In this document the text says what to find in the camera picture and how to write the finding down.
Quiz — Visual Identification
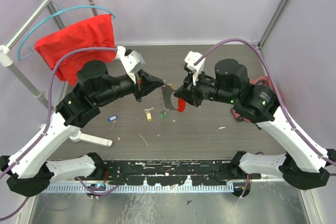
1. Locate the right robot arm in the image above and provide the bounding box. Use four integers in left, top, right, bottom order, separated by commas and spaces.
174, 55, 335, 190

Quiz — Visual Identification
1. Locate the reddish shirt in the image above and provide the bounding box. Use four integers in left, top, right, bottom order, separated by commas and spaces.
231, 76, 280, 123

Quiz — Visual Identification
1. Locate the white clothes rack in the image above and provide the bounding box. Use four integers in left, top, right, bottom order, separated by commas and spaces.
0, 0, 142, 147

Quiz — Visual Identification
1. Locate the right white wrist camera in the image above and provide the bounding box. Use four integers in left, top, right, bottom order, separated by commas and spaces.
184, 51, 205, 86

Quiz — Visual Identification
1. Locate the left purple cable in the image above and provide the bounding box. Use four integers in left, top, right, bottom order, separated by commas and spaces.
0, 47, 119, 221

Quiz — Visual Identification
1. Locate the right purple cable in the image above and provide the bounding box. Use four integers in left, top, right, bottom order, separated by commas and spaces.
194, 37, 336, 198

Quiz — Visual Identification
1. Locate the purple cable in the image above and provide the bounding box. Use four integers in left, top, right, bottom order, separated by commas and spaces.
194, 37, 336, 198
0, 47, 119, 221

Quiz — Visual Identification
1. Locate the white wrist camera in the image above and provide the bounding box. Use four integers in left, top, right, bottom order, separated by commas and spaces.
184, 51, 205, 86
116, 46, 145, 83

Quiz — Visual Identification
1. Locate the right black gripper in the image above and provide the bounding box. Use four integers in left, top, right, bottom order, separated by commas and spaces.
174, 66, 237, 106

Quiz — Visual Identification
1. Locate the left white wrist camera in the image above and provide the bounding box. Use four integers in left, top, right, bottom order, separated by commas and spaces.
116, 46, 145, 83

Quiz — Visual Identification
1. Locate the blue tag key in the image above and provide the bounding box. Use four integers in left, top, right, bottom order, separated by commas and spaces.
108, 115, 118, 122

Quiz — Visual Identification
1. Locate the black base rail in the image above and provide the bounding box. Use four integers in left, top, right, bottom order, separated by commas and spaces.
57, 158, 263, 187

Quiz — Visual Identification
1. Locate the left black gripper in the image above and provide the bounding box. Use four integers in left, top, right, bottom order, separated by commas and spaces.
95, 69, 164, 105

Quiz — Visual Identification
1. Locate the red cloth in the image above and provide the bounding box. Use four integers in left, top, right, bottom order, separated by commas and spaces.
34, 14, 116, 86

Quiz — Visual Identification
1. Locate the metal key holder red handle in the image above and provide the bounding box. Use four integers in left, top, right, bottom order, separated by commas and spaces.
159, 83, 186, 113

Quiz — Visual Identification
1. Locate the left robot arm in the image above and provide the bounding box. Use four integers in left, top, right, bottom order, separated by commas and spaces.
1, 60, 164, 197

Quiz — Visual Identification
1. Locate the teal clothes hanger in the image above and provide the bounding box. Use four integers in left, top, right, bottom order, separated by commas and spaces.
16, 5, 116, 61

